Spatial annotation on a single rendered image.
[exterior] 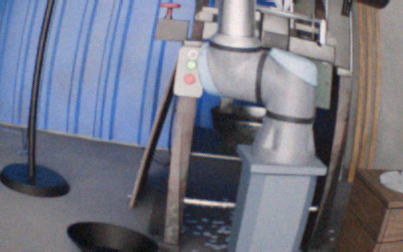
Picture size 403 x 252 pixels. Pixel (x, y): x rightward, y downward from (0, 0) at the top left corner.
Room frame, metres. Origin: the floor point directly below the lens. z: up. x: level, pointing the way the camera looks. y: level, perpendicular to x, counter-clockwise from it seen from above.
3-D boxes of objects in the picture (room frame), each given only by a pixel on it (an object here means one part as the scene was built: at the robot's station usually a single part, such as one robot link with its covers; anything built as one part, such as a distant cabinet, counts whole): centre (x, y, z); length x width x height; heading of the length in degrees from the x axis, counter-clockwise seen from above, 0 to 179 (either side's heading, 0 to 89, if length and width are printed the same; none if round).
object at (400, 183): (1.67, -0.71, 0.35); 0.29 x 0.29 x 0.01
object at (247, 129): (2.22, -0.19, 0.36); 0.34 x 0.34 x 0.10
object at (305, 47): (2.22, -0.19, 0.68); 0.45 x 0.30 x 0.06; 90
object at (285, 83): (1.46, -0.18, 0.62); 0.13 x 0.12 x 0.14; 71
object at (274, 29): (2.05, -0.19, 0.72); 0.25 x 0.14 x 0.14; 0
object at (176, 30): (1.99, 0.12, 0.62); 0.10 x 0.06 x 0.20; 90
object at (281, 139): (1.46, -0.19, 0.50); 0.15 x 0.15 x 0.10
